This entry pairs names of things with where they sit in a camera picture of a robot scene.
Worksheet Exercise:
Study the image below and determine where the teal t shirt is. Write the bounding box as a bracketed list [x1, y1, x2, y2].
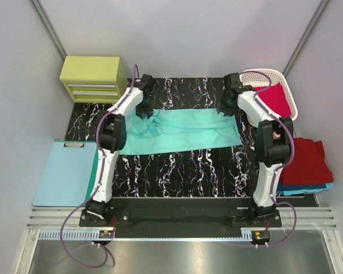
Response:
[121, 108, 242, 155]

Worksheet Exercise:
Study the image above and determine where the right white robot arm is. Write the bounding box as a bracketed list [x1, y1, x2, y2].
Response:
[217, 70, 295, 226]

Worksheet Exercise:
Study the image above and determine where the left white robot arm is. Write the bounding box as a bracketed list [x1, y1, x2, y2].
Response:
[85, 74, 156, 226]

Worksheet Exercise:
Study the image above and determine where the white plastic laundry basket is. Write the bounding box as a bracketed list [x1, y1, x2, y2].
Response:
[240, 68, 298, 121]

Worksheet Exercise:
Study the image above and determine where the magenta shirt in basket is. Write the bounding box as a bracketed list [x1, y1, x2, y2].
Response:
[255, 83, 292, 118]

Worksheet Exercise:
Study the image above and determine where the yellow drawer cabinet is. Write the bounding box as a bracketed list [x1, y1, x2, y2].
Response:
[59, 55, 127, 103]

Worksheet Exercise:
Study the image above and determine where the dark red folded shirt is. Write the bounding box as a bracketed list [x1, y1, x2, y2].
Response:
[280, 138, 334, 187]

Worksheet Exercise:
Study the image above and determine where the green clipboard with paper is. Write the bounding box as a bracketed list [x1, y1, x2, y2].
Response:
[32, 141, 98, 207]

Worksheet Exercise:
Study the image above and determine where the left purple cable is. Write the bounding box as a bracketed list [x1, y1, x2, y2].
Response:
[59, 64, 141, 269]

